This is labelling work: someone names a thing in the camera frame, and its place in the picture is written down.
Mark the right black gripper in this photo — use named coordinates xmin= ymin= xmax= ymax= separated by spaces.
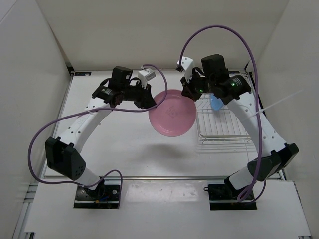
xmin=181 ymin=69 xmax=215 ymax=102

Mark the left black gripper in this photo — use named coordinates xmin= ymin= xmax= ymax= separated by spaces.
xmin=120 ymin=80 xmax=157 ymax=109

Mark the blue plate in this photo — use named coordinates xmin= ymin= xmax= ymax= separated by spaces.
xmin=210 ymin=94 xmax=224 ymax=111

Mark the pink plate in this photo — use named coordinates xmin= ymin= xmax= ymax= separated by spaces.
xmin=149 ymin=89 xmax=197 ymax=137

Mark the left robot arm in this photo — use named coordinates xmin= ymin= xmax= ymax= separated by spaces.
xmin=45 ymin=66 xmax=156 ymax=200

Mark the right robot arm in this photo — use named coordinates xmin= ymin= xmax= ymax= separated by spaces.
xmin=177 ymin=54 xmax=299 ymax=200

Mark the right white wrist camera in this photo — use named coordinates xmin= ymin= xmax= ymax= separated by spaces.
xmin=176 ymin=56 xmax=195 ymax=82

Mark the wire dish rack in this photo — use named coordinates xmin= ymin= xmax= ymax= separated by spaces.
xmin=193 ymin=71 xmax=252 ymax=145

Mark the white cable tie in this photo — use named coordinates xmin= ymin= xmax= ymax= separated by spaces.
xmin=245 ymin=87 xmax=305 ymax=120

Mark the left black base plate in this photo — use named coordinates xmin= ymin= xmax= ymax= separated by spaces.
xmin=73 ymin=180 xmax=122 ymax=209

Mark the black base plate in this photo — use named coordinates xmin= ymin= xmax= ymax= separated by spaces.
xmin=73 ymin=180 xmax=122 ymax=209
xmin=203 ymin=184 xmax=257 ymax=211

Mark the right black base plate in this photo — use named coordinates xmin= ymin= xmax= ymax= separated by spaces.
xmin=203 ymin=184 xmax=257 ymax=211

